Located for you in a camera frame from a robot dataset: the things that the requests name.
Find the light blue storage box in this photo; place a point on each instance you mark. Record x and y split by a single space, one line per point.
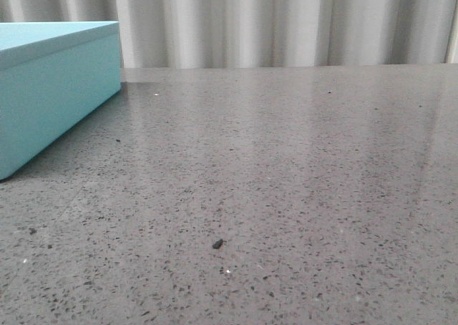
53 74

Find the small black debris piece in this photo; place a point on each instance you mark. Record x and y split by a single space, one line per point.
218 244

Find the grey pleated curtain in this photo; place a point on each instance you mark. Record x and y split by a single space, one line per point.
188 34

